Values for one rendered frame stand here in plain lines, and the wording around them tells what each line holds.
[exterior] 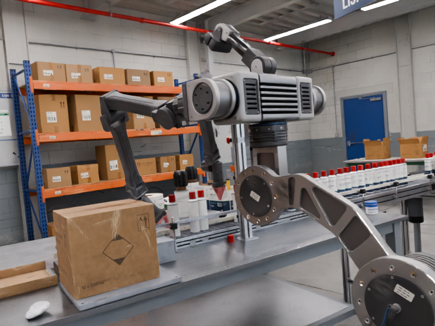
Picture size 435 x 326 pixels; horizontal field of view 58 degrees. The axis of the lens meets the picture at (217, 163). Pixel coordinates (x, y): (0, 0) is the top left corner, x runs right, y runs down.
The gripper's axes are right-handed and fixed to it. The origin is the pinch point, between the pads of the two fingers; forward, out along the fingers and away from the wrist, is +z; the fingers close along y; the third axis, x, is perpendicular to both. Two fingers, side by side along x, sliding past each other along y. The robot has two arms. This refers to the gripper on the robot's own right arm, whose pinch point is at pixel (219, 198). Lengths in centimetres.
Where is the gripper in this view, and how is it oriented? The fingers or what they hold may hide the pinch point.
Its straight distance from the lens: 213.8
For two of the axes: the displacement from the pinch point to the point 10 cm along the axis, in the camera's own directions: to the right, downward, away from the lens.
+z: 0.9, 9.9, 0.6
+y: -8.3, 1.1, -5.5
